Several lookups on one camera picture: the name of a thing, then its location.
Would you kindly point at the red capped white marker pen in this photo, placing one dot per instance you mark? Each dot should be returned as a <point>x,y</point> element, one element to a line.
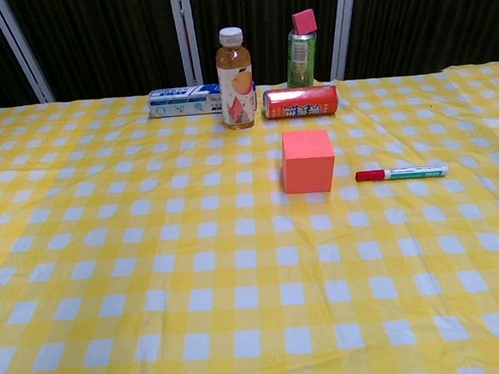
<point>403,173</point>

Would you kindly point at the orange tea bottle white cap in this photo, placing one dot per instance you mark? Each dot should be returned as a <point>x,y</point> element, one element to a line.
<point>237,98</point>

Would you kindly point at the red drink can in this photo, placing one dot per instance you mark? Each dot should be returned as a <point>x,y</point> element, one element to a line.
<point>299,102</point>

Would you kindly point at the blue white carton box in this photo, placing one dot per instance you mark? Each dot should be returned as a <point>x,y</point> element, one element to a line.
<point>183,101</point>

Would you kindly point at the yellow white checkered tablecloth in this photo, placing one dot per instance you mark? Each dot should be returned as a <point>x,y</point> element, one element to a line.
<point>196,285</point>

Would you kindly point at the green drink can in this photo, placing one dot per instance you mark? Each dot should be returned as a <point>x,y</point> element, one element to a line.
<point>301,63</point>

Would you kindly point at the small pink foam cube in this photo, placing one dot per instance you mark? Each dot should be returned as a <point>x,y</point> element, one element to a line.
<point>304,21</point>

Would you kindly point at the black pleated curtain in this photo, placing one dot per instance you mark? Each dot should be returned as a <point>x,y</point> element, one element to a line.
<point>106,43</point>

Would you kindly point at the white frame post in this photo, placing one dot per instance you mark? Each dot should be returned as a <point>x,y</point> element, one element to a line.
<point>343,26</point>
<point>21,53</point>
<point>186,50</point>

